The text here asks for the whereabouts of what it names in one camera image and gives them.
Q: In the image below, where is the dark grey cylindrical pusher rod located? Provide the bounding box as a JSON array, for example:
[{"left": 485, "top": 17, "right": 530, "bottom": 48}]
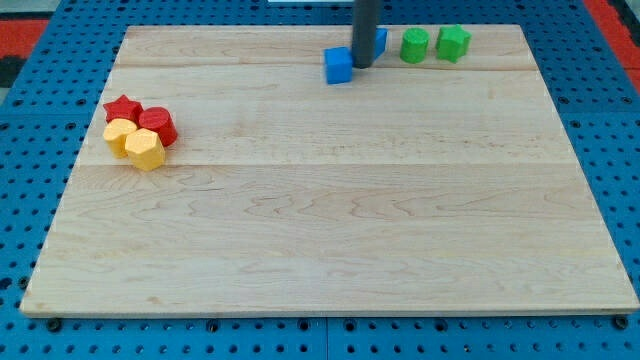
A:
[{"left": 351, "top": 0, "right": 382, "bottom": 69}]

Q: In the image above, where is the blue cube block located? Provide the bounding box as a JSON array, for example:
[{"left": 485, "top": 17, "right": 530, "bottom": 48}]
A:
[{"left": 324, "top": 47, "right": 352, "bottom": 85}]

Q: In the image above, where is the light wooden board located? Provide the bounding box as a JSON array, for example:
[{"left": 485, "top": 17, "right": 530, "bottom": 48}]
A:
[{"left": 20, "top": 25, "right": 639, "bottom": 319}]

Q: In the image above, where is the blue block behind pusher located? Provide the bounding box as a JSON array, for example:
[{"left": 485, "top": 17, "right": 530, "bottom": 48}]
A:
[{"left": 374, "top": 28, "right": 388, "bottom": 60}]

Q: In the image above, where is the green cylinder block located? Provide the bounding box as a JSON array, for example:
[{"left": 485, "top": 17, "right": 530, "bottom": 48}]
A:
[{"left": 400, "top": 27, "right": 430, "bottom": 64}]

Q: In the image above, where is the green star block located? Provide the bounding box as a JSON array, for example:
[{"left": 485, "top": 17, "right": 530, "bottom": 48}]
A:
[{"left": 436, "top": 24, "right": 472, "bottom": 63}]

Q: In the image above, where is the red cylinder block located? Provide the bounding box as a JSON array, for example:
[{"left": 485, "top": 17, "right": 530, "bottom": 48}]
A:
[{"left": 138, "top": 106, "right": 178, "bottom": 147}]

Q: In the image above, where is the yellow hexagon block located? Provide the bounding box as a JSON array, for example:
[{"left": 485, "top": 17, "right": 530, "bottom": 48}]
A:
[{"left": 125, "top": 128, "right": 166, "bottom": 171}]

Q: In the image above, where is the red star block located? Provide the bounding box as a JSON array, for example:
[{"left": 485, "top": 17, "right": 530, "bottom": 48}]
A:
[{"left": 103, "top": 95, "right": 143, "bottom": 124}]

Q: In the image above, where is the yellow rounded block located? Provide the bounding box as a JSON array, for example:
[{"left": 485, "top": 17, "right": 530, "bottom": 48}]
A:
[{"left": 102, "top": 118, "right": 138, "bottom": 159}]

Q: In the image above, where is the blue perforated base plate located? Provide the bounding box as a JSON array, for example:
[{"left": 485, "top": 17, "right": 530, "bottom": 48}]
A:
[{"left": 1, "top": 0, "right": 639, "bottom": 359}]

